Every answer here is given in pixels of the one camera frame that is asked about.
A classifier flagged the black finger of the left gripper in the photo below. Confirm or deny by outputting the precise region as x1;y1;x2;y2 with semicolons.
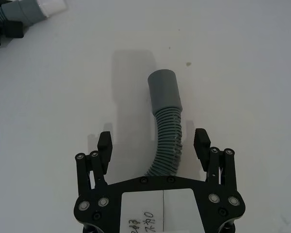
0;20;25;48

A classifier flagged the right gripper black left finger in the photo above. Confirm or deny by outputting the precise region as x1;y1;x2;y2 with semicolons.
74;131;113;195

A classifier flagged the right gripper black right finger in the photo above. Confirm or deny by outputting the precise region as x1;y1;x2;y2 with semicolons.
193;128;239;193

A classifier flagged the grey corrugated hose with cuff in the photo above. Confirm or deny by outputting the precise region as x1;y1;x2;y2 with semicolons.
0;0;46;26
145;68;184;178

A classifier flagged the white plastic pipe fitting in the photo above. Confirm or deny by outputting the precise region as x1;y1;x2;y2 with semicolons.
36;0;68;19

